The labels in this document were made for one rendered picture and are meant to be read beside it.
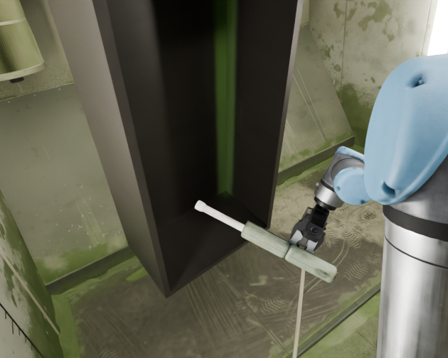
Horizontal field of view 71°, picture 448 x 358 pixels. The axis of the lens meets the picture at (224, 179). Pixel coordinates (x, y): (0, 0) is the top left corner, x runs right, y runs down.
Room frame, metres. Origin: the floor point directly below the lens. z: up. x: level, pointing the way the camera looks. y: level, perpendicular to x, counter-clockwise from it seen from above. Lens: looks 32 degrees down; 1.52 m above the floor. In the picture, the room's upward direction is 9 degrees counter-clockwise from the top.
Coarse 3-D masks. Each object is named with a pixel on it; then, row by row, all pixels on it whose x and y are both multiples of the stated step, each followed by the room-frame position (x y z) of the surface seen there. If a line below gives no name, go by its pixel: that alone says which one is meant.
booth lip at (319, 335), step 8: (376, 288) 1.05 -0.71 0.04; (368, 296) 1.01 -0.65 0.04; (352, 304) 0.98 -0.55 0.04; (360, 304) 0.98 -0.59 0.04; (344, 312) 0.94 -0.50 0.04; (352, 312) 0.94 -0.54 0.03; (336, 320) 0.91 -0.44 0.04; (328, 328) 0.87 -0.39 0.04; (312, 336) 0.85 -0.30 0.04; (320, 336) 0.84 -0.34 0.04; (304, 344) 0.82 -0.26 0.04; (312, 344) 0.81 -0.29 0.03; (304, 352) 0.79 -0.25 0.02
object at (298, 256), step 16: (208, 208) 0.83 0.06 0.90; (240, 224) 0.78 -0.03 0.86; (256, 224) 0.78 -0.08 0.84; (256, 240) 0.73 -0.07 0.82; (272, 240) 0.71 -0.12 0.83; (304, 240) 0.77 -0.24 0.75; (288, 256) 0.68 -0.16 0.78; (304, 256) 0.67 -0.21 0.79; (320, 272) 0.62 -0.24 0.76; (336, 272) 0.62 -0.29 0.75
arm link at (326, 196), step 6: (318, 186) 0.77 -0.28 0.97; (318, 192) 0.74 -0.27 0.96; (324, 192) 0.73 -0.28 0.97; (330, 192) 0.72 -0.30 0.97; (318, 198) 0.73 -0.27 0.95; (324, 198) 0.72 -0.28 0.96; (330, 198) 0.71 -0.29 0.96; (336, 198) 0.71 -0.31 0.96; (330, 204) 0.71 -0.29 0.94; (336, 204) 0.71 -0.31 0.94; (342, 204) 0.72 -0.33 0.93
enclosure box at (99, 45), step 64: (64, 0) 0.83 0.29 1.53; (128, 0) 1.09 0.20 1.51; (192, 0) 1.22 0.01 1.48; (256, 0) 1.18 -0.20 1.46; (128, 64) 1.10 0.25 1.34; (192, 64) 1.25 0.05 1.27; (256, 64) 1.20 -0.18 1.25; (128, 128) 0.72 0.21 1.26; (192, 128) 1.28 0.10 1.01; (256, 128) 1.22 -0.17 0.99; (128, 192) 0.86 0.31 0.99; (192, 192) 1.33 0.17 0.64; (256, 192) 1.25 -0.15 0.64; (192, 256) 1.05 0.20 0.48
